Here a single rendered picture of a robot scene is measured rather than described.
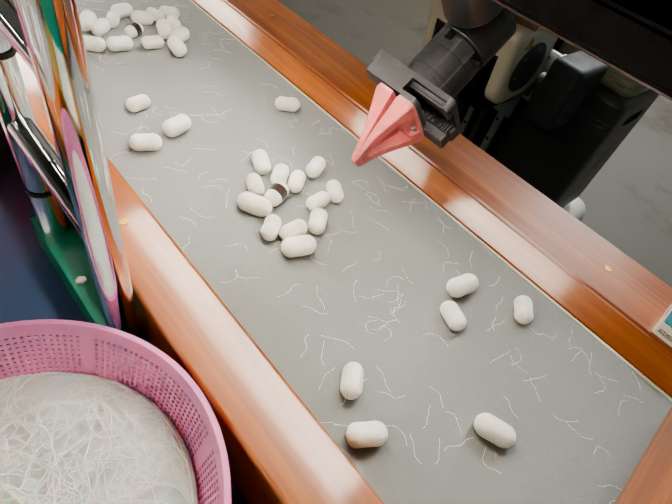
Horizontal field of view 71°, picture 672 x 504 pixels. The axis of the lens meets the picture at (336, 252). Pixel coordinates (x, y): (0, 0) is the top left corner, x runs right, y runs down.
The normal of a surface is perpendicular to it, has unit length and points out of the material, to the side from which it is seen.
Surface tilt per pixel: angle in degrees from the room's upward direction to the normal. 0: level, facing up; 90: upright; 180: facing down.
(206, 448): 72
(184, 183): 0
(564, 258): 0
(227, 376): 0
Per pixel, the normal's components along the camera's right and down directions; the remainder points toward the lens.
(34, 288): 0.20, -0.65
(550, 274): -0.37, -0.18
